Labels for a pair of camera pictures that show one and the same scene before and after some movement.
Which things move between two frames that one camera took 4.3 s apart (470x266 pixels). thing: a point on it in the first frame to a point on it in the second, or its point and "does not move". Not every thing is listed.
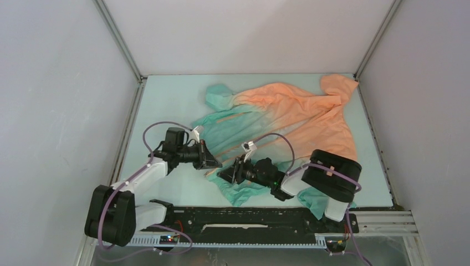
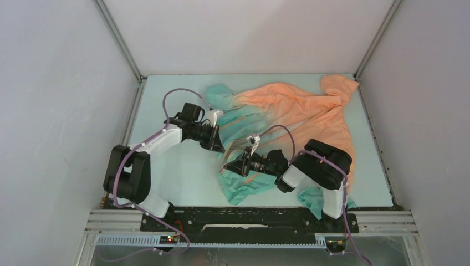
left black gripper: [205, 159] to [214, 141]
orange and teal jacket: [279, 121] does not move
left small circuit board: [168, 240] does not move
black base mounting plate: [285, 222] does not move
